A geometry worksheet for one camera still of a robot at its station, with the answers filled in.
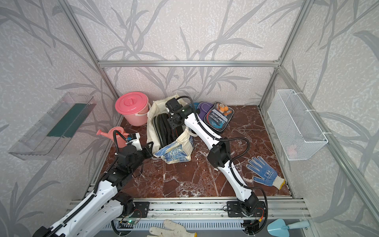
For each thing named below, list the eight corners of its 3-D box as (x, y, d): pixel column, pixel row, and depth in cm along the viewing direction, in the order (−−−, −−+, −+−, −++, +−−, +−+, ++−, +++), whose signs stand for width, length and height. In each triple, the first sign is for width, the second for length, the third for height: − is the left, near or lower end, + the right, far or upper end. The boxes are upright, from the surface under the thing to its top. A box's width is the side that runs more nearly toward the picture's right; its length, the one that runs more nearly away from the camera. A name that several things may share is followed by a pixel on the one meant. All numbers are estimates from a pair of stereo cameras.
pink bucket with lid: (122, 129, 109) (110, 111, 93) (130, 110, 121) (121, 92, 106) (149, 129, 109) (142, 111, 94) (155, 110, 121) (148, 92, 106)
